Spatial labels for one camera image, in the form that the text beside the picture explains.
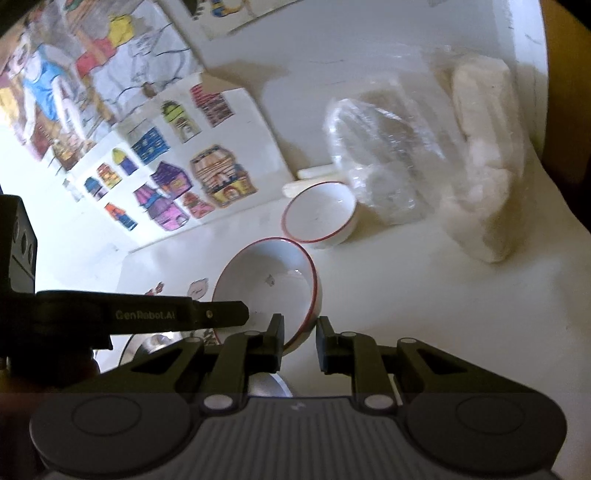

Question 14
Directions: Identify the white printed table cloth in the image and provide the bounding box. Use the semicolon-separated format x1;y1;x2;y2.
97;152;591;398

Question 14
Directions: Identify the child with fan drawing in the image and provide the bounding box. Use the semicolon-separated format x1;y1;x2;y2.
0;0;199;162

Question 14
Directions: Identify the bag of white buns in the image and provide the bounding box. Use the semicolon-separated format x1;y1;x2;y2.
429;48;529;265

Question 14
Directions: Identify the white stick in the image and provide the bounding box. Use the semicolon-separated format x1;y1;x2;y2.
297;165;340;182

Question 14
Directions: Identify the colourful houses drawing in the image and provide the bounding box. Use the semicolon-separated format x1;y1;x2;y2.
62;71;296;252

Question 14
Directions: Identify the clear plastic bag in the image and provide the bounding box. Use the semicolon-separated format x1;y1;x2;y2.
324;85;446;227

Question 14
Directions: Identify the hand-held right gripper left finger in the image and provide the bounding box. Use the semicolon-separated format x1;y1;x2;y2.
108;314;284;414

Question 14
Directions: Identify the white bowl with red rim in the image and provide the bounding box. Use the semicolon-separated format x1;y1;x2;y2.
281;181;358;250
211;237;320;354

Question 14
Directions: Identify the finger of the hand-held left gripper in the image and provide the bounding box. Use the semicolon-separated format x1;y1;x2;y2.
193;301;250;329

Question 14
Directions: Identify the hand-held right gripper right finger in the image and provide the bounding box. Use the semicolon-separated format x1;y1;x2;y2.
315;316;490;414

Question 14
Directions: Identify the teddy bear drawing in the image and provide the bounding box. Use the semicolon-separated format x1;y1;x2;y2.
159;0;301;41

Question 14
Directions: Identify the brown wooden frame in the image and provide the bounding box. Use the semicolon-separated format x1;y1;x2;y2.
540;0;591;185

